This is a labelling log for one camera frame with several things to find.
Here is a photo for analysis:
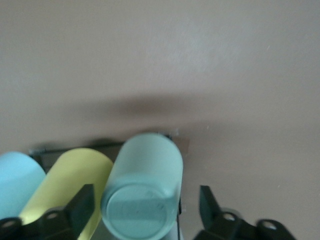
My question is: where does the yellow cup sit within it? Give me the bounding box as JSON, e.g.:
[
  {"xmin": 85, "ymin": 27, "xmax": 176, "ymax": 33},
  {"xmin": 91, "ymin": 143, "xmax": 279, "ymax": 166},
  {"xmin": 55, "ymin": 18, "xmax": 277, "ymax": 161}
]
[{"xmin": 19, "ymin": 147, "xmax": 115, "ymax": 240}]

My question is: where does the black wire cup rack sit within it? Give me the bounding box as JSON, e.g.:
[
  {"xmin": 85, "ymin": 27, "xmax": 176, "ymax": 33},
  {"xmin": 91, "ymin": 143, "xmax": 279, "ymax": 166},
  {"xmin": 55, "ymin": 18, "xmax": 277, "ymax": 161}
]
[{"xmin": 28, "ymin": 133, "xmax": 185, "ymax": 240}]

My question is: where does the mint green cup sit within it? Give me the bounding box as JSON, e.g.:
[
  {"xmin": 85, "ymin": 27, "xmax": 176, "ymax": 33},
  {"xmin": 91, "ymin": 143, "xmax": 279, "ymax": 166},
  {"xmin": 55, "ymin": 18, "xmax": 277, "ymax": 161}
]
[{"xmin": 100, "ymin": 133, "xmax": 185, "ymax": 240}]

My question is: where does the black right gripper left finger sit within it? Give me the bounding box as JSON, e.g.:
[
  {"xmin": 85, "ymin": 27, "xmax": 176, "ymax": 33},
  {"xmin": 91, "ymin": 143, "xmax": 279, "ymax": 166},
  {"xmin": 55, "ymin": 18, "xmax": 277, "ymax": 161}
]
[{"xmin": 0, "ymin": 184, "xmax": 96, "ymax": 240}]

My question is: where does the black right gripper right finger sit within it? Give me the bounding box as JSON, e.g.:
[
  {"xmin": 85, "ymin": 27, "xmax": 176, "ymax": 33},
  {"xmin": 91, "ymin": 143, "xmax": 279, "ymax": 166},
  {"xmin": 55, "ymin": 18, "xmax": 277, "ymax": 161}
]
[{"xmin": 193, "ymin": 185, "xmax": 298, "ymax": 240}]

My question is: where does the light blue cup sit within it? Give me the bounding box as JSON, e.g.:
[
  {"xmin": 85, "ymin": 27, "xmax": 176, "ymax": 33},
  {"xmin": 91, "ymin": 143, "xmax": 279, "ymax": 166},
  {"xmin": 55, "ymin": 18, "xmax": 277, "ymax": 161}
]
[{"xmin": 0, "ymin": 151, "xmax": 47, "ymax": 219}]

